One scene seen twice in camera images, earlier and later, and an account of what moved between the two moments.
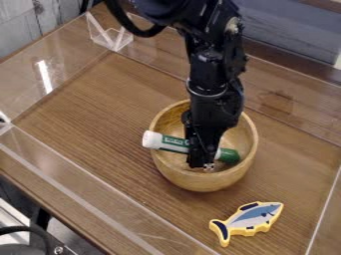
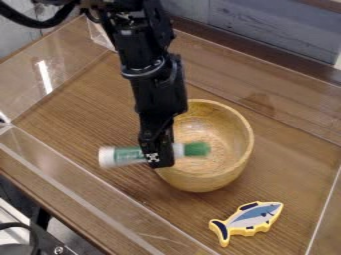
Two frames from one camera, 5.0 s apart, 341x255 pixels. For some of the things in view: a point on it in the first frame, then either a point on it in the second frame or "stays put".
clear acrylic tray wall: x=85 y=201 stays put
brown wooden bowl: x=242 y=137 stays put
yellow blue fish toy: x=251 y=218 stays put
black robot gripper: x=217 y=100 → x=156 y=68
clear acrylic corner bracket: x=113 y=38 stays put
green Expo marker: x=157 y=139 → x=119 y=156
